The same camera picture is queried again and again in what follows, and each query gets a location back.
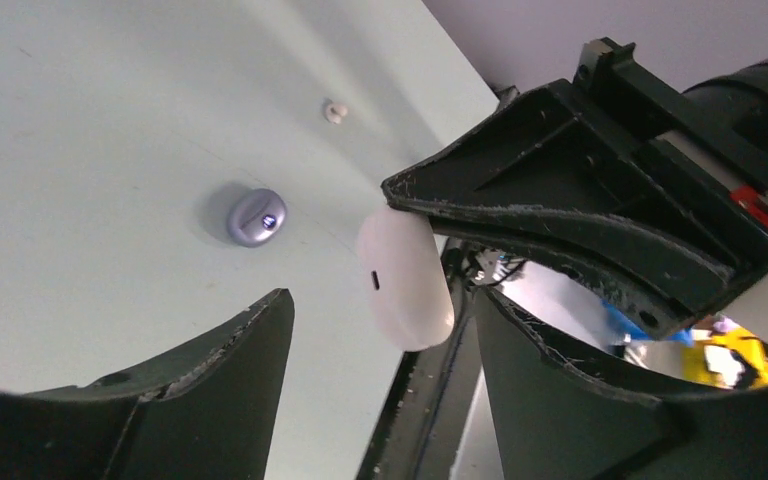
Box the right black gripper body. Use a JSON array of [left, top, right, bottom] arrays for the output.
[[573, 37, 768, 265]]

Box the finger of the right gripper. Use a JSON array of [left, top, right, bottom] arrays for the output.
[[431, 218, 731, 339], [382, 80, 768, 285]]

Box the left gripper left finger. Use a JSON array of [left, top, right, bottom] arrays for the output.
[[0, 289, 295, 479]]

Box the white earbud charging case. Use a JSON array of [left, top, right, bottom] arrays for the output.
[[356, 206, 455, 352]]

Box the purple earbud charging case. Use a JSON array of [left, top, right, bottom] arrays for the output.
[[226, 188, 288, 248]]

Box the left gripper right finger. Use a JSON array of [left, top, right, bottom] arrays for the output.
[[474, 289, 768, 479]]

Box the white earbud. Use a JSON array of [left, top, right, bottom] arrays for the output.
[[322, 101, 349, 125]]

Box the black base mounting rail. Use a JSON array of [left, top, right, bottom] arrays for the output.
[[356, 318, 481, 479]]

